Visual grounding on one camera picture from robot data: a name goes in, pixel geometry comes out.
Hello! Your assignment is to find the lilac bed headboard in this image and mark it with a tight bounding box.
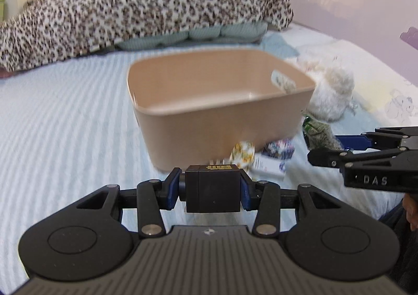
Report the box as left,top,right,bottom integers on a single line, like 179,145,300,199
269,0,418,84

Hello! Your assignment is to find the dark colourful card box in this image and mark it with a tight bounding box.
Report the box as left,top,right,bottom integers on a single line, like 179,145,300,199
262,139,295,161

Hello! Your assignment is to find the beige plastic storage basket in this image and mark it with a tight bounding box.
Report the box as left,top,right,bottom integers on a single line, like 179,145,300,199
127,48,315,171

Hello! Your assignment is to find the leopard print blanket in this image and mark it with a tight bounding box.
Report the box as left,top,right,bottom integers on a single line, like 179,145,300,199
1,0,293,72

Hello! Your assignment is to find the white fluffy plush toy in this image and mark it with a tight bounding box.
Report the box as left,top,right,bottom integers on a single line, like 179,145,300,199
296,53,355,122

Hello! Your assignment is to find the small black cube box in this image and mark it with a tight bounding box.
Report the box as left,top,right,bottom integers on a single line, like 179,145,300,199
185,164,241,213

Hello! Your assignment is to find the green quilted duvet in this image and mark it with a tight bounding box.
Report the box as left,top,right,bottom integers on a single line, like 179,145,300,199
115,21,268,51

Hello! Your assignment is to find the white small carton box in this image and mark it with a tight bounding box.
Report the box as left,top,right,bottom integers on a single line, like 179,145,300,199
250,153,286,180

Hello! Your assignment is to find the white cartoon print pillow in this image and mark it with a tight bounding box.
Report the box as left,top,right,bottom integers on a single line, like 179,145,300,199
284,25,417,126

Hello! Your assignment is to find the floral yellow fabric pouch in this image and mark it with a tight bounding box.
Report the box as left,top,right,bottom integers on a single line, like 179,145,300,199
229,141,256,170

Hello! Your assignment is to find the blue striped bed sheet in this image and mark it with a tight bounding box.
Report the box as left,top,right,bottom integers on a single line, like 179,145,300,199
0,33,406,292

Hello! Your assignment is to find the person's right hand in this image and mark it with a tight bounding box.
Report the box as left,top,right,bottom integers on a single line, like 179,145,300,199
402,194,418,231

